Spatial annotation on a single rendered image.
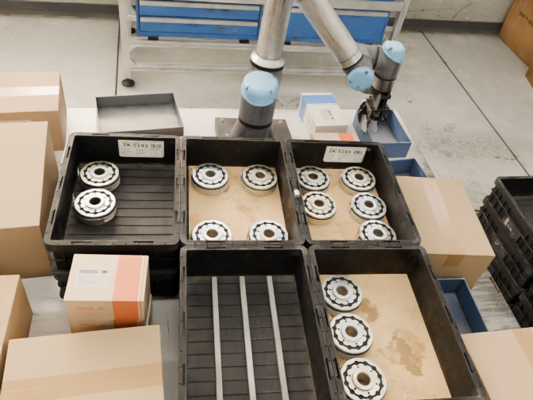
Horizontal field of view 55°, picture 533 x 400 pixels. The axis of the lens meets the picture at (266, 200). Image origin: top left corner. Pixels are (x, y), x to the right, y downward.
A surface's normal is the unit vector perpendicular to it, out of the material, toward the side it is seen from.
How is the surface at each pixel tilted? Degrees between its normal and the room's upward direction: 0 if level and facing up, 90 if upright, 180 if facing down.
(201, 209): 0
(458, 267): 90
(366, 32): 90
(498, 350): 0
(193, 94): 0
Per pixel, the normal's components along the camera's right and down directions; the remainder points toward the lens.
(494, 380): 0.13, -0.70
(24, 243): 0.23, 0.71
